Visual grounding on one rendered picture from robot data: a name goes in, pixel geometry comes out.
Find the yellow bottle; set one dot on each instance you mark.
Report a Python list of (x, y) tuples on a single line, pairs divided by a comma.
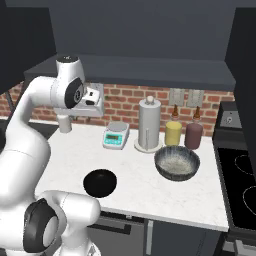
[(173, 132)]

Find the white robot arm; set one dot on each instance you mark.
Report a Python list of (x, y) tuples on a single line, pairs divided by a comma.
[(20, 160)]

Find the dark drawer front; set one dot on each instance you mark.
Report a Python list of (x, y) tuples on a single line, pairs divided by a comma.
[(115, 241)]

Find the teal digital kitchen scale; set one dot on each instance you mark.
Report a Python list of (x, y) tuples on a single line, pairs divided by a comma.
[(115, 136)]

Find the white paper towel roll holder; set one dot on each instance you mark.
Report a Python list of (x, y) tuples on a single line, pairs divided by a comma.
[(149, 123)]

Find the dark red bottle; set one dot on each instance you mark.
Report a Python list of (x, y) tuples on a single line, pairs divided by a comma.
[(193, 135)]

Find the dark open wall cabinet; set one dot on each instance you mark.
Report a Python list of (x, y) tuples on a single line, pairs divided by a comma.
[(143, 40)]

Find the black small bowl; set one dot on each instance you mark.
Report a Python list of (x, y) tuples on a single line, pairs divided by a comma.
[(100, 183)]

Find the black hob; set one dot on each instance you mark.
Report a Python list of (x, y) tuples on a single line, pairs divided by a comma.
[(238, 173)]

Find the white cylindrical cup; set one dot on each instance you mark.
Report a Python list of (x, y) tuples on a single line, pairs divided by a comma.
[(65, 125)]

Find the grey large bowl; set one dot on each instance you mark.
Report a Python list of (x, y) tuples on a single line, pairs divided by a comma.
[(176, 164)]

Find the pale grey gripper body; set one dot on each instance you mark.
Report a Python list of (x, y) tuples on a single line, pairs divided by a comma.
[(88, 112)]

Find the oven under hob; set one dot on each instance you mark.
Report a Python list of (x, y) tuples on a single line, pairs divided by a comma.
[(240, 246)]

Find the dark base cabinet door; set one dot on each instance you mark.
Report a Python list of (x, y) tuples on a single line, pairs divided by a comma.
[(183, 241)]

